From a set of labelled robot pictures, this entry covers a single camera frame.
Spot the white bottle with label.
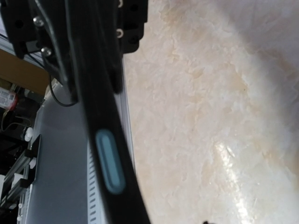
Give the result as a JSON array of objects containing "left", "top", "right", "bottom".
[{"left": 0, "top": 87, "right": 18, "bottom": 111}]

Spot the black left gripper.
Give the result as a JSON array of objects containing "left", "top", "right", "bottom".
[{"left": 0, "top": 0, "right": 148, "bottom": 103}]

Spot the green-edged black smartphone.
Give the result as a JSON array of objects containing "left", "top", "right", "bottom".
[{"left": 95, "top": 129, "right": 126, "bottom": 195}]

